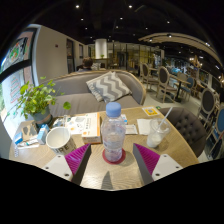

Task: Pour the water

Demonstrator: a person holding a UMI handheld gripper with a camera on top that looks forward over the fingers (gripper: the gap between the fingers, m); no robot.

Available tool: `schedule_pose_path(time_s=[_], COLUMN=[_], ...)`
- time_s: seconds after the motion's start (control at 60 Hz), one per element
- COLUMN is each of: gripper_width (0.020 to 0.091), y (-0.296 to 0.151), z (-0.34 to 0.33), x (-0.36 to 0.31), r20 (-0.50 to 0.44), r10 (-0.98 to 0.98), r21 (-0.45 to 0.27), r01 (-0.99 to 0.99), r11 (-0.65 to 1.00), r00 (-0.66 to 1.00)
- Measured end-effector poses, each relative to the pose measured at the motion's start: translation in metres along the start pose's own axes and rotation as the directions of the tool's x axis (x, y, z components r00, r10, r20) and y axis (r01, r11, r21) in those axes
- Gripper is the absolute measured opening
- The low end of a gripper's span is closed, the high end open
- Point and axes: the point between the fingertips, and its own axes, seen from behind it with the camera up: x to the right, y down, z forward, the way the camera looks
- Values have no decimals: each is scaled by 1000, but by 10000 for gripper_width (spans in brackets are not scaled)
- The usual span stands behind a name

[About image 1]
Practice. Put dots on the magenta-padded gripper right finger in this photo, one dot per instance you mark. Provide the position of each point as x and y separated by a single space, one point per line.
150 160

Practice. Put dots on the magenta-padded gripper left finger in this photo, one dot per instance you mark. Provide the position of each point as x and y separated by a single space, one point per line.
75 160

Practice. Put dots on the clear blue-capped water bottle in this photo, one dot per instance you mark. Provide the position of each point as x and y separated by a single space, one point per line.
113 133

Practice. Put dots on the white mug with dark lettering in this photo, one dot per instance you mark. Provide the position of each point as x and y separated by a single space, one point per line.
60 141

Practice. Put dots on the clear plastic cup with straw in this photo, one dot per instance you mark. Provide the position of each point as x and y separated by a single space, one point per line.
156 131

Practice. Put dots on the flat round red coaster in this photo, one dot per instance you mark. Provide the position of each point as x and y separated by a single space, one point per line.
105 159

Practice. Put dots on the white paper napkin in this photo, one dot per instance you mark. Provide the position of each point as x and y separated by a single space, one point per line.
144 126

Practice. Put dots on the white and orange box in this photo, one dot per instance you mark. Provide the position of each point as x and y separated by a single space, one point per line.
91 128

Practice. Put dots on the printed paper menu sheet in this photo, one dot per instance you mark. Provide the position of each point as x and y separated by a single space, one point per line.
75 124

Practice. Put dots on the small blue white carton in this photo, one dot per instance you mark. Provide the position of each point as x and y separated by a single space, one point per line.
42 134

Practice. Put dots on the dark grey tufted chair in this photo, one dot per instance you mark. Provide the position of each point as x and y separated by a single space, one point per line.
186 128

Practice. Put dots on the yellow square table sticker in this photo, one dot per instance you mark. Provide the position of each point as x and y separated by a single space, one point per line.
150 111

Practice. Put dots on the grey curved sofa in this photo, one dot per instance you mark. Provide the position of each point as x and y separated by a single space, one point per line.
71 90

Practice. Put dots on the green potted plant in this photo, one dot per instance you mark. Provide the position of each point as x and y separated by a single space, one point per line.
35 100

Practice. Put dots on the grey white chevron cushion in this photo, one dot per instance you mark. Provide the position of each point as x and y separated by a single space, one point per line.
108 86

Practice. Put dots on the group of dining chairs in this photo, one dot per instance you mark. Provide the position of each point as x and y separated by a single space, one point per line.
163 80

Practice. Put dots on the person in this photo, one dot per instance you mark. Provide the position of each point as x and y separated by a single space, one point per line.
86 64

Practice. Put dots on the window with colourful posters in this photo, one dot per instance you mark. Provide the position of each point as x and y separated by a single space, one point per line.
15 76

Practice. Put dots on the white round column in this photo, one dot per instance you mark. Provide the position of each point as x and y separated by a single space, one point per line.
101 48

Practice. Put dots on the group of ceiling lights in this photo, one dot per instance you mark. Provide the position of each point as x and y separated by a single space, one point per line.
77 6

